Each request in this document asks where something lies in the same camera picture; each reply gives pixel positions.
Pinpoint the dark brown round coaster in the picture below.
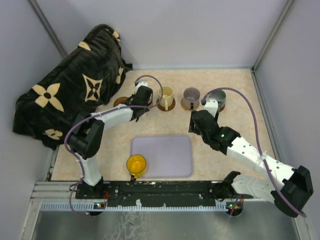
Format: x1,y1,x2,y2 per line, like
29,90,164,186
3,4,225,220
157,98,176,112

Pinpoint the cream mug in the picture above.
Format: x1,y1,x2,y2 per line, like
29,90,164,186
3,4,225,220
158,86,174,111

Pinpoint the dark brown wooden coaster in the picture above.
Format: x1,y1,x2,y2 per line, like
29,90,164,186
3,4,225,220
218,104,226,113

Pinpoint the light woven coaster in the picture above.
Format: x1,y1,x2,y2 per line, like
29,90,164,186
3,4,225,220
180,98,201,112

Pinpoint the purple mug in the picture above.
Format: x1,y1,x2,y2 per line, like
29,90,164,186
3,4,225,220
182,87,201,110

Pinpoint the grey-green mug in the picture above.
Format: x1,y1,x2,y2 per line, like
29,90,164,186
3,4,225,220
208,90,227,105

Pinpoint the yellow mug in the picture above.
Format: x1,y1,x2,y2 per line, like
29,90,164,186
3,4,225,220
126,154,147,182

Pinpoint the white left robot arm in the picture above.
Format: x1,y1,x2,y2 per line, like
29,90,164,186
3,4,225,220
64,80,153,199

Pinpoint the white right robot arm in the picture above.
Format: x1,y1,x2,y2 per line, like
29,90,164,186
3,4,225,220
188,100,314,218

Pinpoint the lavender plastic tray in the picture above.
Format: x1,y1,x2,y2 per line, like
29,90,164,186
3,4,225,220
130,135,193,179

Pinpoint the black floral blanket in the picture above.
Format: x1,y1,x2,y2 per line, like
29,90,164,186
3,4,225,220
12,24,132,150

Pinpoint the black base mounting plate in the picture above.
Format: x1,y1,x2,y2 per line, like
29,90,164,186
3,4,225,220
80,180,238,208

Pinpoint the white toothed cable rail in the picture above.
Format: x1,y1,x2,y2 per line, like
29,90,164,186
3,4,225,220
39,201,241,212

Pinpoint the grey aluminium frame rail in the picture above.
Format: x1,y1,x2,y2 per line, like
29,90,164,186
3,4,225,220
251,0,296,74

